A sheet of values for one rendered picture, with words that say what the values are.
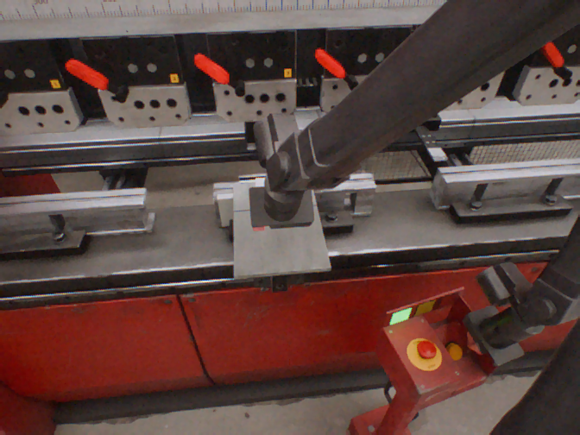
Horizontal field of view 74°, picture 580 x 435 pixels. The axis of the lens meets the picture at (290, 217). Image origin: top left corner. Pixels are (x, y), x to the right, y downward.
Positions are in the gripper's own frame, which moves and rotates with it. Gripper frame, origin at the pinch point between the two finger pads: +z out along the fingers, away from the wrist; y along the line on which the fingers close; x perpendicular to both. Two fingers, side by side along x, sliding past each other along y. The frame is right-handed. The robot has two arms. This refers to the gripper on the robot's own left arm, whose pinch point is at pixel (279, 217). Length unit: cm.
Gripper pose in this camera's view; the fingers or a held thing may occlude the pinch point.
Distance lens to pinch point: 70.4
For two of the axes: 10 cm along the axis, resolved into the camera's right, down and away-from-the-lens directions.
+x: 0.9, 9.7, -2.4
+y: -9.9, 0.7, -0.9
